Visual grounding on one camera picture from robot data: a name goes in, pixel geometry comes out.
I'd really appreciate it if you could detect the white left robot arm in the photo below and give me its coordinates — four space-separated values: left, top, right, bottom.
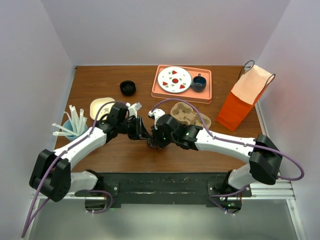
29 101 151 202

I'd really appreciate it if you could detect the white watermelon pattern plate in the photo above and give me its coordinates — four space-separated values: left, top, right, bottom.
157 66 192 94

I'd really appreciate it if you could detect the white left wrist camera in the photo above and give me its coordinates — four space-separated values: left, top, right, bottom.
125 102 142 118

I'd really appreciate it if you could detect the orange paper bag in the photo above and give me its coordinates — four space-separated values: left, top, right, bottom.
216 60 276 132

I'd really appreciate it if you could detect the dark blue ceramic mug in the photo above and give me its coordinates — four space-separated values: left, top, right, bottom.
191 73 207 93

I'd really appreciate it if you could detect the beige pulp cup carrier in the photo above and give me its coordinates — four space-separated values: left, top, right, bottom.
170 101 204 127

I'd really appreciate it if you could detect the cream square bowl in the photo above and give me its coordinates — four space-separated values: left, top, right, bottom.
89 97 115 120

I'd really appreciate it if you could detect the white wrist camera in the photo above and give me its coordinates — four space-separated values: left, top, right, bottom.
148 108 166 130
125 102 142 118

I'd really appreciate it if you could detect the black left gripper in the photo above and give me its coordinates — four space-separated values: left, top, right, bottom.
117 115 152 141

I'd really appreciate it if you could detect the pink serving tray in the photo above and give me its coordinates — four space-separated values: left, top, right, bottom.
151 64 213 104

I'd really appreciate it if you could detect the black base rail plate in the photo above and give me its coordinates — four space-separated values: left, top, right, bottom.
74 171 253 210

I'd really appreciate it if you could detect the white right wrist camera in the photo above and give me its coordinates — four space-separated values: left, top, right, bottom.
148 108 166 130

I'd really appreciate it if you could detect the light blue straw cup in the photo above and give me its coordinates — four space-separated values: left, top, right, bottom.
62 120 89 141

